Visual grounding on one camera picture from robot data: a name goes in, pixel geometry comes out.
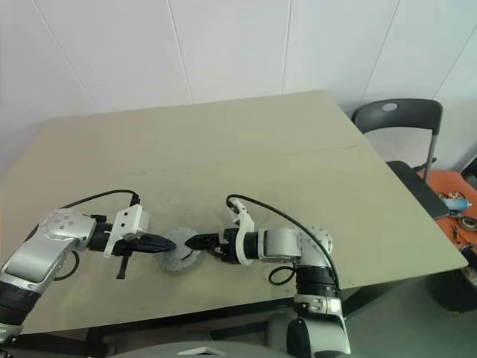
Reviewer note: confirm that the small grey rounded shape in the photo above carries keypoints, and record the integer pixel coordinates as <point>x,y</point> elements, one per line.
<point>275,332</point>

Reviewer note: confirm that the large grey rounded shape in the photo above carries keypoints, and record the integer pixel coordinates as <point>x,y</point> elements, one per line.
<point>167,347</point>

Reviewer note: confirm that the orange box with parts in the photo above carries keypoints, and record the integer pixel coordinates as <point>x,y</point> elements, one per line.
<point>436,182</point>

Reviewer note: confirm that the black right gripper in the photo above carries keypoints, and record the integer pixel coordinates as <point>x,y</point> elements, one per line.
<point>229,246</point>

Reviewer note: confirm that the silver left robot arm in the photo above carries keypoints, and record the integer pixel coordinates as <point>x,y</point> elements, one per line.
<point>56,227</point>

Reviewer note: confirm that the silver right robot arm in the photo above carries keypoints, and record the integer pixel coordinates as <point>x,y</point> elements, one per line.
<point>279,246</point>

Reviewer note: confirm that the grey finned motor cover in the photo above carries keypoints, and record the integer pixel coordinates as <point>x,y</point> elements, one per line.
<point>179,235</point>

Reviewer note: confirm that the black plastic chair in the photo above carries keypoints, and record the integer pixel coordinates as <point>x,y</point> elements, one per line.
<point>410,112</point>

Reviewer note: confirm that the small blue object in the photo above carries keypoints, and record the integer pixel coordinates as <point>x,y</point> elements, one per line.
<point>456,204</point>

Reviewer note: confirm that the black table frame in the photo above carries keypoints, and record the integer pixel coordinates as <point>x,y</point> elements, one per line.
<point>356,302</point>

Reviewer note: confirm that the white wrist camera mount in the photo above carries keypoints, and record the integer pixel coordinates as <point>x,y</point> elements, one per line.
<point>128,220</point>
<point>246,223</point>

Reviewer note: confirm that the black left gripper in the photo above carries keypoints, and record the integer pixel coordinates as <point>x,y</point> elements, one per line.
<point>126,247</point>

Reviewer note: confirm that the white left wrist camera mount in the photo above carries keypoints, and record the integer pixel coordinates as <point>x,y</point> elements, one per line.
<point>128,220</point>

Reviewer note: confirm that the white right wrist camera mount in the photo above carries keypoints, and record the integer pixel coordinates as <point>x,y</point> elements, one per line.
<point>246,223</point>

